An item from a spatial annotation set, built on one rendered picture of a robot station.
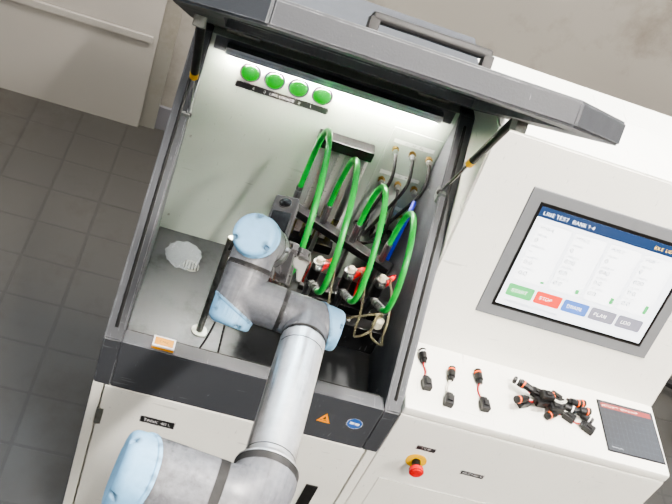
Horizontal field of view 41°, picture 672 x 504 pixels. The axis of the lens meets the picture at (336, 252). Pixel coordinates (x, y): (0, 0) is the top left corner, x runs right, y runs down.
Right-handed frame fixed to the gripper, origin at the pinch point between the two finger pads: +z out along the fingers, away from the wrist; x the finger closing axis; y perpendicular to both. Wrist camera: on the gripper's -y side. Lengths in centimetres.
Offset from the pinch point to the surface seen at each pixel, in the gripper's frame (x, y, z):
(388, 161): 10, -34, 44
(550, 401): 64, 14, 50
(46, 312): -102, 27, 129
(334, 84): -5, -44, 24
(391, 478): 31, 43, 55
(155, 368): -26.7, 30.4, 22.9
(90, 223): -110, -10, 163
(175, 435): -23, 46, 42
